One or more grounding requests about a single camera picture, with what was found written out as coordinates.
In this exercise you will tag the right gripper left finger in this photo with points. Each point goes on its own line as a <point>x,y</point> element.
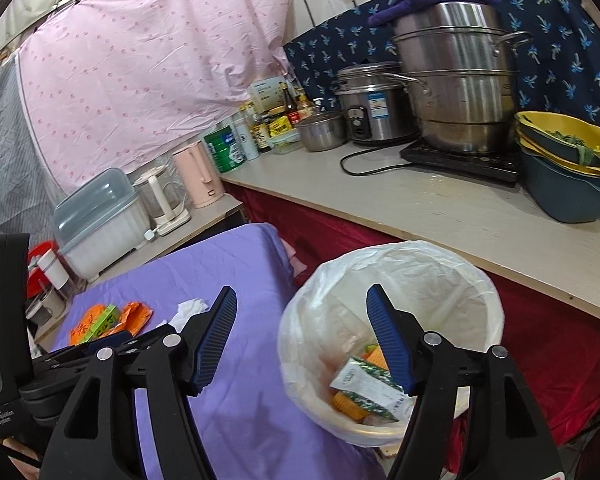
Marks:
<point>96,436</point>

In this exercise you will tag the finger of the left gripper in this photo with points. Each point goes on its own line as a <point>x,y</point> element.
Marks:
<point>110,338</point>

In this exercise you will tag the green cardboard box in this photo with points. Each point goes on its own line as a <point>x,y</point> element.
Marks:
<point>104,319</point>

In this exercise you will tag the orange wrapper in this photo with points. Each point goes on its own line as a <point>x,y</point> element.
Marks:
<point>135,315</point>

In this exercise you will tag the white tissue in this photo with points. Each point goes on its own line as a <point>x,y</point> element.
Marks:
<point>186,310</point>

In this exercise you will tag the green white milk carton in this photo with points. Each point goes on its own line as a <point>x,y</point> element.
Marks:
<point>372,388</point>

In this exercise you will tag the orange printed fruit bag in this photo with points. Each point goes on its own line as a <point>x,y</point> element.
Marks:
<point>82,332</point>

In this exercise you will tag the white lined trash bin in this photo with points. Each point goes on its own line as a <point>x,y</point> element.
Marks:
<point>388,295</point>

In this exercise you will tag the red plastic basin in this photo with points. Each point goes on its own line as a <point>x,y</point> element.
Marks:
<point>37,281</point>

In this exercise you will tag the purple tablecloth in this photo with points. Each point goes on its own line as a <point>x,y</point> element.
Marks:
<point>206,402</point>

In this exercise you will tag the white plastic cup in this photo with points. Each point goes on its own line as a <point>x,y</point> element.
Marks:
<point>53,269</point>

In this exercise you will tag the dish box with blue lid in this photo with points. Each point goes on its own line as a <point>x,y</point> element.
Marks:
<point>101,222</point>

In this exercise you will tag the white glass kettle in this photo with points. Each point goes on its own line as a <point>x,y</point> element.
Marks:
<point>163,199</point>

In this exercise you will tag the grey striped curtain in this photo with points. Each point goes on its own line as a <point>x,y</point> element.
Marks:
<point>28,193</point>

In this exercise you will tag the pink electric kettle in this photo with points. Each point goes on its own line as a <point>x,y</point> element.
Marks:
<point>201,180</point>

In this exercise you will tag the black induction cooker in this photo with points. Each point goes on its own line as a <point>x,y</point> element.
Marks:
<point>490,167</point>

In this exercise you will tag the green tin can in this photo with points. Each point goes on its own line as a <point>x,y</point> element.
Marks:
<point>225,150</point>

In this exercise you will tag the white thermos bottle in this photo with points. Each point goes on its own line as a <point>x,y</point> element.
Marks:
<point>249,145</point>

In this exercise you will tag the stacked teal yellow basins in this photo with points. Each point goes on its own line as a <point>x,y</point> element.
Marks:
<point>560,164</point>

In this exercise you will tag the soy sauce bottle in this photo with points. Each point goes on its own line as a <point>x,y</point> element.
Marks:
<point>258,127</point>

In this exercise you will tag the pink dotted curtain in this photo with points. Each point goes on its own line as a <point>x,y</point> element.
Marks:
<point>116,83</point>

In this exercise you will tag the small steel pot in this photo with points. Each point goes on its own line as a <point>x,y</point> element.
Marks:
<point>323,131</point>

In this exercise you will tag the steel rice cooker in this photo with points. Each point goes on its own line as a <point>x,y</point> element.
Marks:
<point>377,109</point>

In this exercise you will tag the white tea box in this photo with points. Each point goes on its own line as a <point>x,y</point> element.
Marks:
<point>267,93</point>

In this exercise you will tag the large stacked steel steamer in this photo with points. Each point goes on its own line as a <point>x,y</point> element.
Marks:
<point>459,70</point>

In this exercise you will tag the navy floral cloth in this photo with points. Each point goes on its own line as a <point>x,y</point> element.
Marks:
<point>558,72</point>

